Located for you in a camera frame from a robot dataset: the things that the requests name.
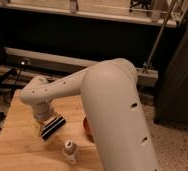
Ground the orange ceramic bowl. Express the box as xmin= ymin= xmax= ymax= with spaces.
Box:
xmin=83 ymin=117 xmax=93 ymax=139

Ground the small white plastic bottle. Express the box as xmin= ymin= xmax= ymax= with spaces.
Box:
xmin=62 ymin=140 xmax=77 ymax=164

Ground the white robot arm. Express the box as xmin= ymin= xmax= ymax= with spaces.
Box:
xmin=20 ymin=58 xmax=160 ymax=171

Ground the black white striped block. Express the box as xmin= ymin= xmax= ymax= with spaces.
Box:
xmin=41 ymin=117 xmax=66 ymax=140

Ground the metal pole stand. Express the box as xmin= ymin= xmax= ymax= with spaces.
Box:
xmin=142 ymin=0 xmax=177 ymax=73

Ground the long grey baseboard heater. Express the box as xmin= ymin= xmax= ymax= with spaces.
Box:
xmin=5 ymin=47 xmax=159 ymax=87

